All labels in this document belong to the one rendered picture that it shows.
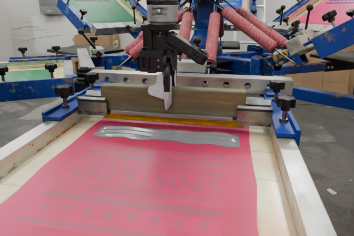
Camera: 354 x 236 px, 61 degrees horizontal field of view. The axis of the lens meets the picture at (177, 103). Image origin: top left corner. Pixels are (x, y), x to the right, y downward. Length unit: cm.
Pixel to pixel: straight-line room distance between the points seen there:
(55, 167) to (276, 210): 42
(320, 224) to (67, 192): 39
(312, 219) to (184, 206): 19
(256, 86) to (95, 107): 50
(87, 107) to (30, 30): 523
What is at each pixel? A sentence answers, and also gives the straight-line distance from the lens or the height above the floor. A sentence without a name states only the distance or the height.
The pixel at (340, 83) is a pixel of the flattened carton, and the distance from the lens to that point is 510.
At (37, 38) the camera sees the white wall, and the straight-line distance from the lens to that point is 598.
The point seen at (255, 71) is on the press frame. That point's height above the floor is 98.
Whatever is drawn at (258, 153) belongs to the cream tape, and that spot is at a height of 96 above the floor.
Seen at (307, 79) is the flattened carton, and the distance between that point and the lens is 497.
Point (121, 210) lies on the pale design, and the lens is 50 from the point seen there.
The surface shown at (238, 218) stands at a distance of 49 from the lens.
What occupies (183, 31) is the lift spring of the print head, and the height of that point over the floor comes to 116.
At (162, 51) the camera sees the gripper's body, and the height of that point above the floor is 116.
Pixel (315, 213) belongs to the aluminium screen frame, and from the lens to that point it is 47.
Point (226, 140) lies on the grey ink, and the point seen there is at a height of 96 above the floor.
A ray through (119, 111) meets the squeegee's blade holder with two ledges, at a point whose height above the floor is 99.
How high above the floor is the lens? 126
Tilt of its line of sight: 18 degrees down
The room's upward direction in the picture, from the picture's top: straight up
